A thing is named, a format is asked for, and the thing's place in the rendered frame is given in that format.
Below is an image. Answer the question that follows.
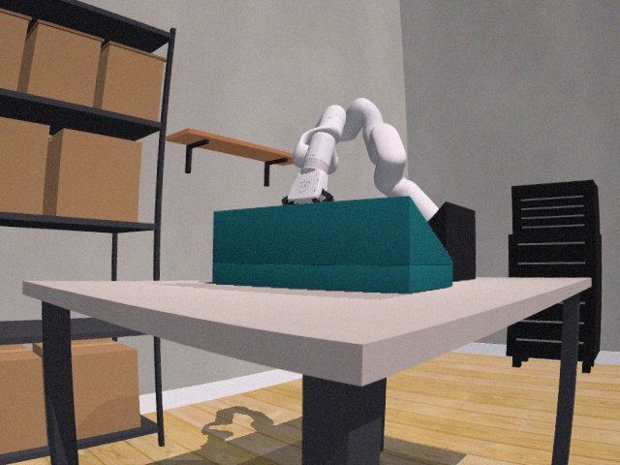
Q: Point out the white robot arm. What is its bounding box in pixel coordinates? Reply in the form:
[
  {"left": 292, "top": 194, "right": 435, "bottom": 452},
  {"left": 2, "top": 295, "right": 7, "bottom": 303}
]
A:
[{"left": 293, "top": 98, "right": 439, "bottom": 222}]

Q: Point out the teal wedge-shaped box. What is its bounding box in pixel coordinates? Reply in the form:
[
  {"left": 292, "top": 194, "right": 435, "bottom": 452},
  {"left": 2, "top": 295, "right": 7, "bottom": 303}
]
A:
[{"left": 212, "top": 196, "right": 452, "bottom": 294}]

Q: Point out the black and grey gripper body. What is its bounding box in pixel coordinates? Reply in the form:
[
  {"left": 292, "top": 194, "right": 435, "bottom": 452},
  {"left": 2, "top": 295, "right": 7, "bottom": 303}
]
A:
[{"left": 288, "top": 167, "right": 327, "bottom": 204}]

